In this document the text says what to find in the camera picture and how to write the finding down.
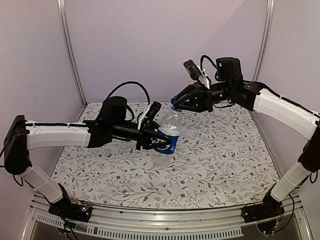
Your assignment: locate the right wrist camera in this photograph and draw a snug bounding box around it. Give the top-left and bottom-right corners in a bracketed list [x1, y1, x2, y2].
[183, 59, 211, 89]

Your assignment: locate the aluminium corner post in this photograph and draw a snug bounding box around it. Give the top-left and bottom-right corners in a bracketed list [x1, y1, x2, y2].
[56, 0, 88, 107]
[252, 0, 275, 82]

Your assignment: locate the right black camera cable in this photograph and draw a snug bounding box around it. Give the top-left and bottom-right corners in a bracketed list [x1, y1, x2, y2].
[199, 54, 218, 70]

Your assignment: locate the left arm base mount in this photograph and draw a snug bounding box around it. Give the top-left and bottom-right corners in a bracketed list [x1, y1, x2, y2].
[48, 197, 92, 223]

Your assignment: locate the right aluminium corner post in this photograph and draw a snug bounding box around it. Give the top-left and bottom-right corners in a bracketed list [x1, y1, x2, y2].
[252, 0, 275, 82]

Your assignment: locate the blue bottle cap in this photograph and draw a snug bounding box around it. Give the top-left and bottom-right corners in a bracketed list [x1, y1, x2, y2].
[171, 99, 184, 112]

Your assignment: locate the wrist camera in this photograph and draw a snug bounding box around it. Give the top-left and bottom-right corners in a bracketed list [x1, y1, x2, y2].
[183, 59, 211, 89]
[137, 101, 162, 130]

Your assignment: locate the black camera cable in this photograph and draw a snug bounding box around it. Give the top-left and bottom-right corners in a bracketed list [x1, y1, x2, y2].
[199, 54, 218, 70]
[104, 80, 151, 106]

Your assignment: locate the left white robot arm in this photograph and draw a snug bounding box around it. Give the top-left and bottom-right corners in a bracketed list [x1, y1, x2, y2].
[0, 96, 171, 217]

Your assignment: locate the floral patterned table mat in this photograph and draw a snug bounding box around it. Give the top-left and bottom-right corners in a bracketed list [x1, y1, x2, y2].
[51, 106, 279, 209]

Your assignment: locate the left aluminium corner post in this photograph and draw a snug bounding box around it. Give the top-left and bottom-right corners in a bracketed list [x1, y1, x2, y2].
[56, 0, 88, 107]

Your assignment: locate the aluminium front rail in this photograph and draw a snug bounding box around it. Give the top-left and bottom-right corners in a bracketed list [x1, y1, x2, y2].
[21, 194, 315, 240]

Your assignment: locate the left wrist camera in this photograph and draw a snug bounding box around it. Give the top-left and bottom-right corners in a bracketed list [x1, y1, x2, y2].
[137, 101, 162, 130]

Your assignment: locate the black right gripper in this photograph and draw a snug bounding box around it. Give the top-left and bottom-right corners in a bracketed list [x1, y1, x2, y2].
[172, 80, 234, 112]

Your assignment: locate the blue label plastic bottle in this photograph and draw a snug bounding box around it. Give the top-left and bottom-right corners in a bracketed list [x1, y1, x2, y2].
[149, 106, 183, 168]

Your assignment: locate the left black camera cable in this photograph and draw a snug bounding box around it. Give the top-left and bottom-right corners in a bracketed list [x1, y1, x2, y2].
[104, 80, 151, 106]

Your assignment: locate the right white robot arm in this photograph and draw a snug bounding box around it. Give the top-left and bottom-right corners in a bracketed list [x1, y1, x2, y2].
[171, 57, 320, 218]

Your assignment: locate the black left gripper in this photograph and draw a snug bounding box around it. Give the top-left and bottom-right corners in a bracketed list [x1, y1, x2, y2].
[110, 120, 172, 151]

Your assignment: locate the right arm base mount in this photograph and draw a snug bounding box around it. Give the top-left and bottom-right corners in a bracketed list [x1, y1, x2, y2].
[241, 200, 285, 223]

